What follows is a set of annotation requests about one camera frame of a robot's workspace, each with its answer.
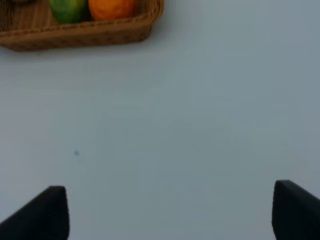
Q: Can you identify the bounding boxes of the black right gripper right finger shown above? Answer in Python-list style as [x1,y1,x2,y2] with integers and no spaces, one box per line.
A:
[271,180,320,240]

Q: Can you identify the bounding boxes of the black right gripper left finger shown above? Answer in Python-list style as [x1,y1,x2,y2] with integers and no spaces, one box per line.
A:
[0,186,70,240]

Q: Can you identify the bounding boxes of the green toy mango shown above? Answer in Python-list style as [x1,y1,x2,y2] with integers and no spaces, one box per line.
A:
[49,0,91,24]

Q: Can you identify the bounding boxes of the orange toy tangerine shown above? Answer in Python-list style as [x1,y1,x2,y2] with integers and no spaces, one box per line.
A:
[88,0,137,21]

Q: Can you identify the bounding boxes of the orange wicker basket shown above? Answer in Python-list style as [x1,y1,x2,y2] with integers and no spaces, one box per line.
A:
[0,0,165,52]

